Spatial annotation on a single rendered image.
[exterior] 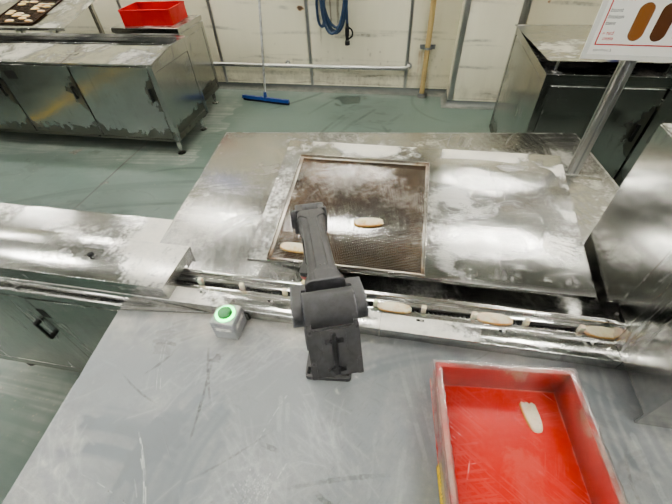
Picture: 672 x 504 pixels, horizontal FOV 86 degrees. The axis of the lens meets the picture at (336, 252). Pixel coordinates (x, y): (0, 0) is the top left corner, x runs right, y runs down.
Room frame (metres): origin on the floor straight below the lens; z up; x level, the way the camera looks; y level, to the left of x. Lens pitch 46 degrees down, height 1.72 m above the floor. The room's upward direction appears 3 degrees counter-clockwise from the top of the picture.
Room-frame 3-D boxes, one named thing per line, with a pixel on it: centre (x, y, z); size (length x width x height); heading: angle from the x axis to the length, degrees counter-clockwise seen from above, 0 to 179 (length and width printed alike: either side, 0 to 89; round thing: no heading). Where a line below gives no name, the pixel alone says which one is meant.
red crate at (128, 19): (4.15, 1.63, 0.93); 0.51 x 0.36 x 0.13; 81
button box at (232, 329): (0.60, 0.32, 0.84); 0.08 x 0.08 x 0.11; 77
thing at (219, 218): (1.16, -0.27, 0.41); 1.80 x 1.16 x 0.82; 83
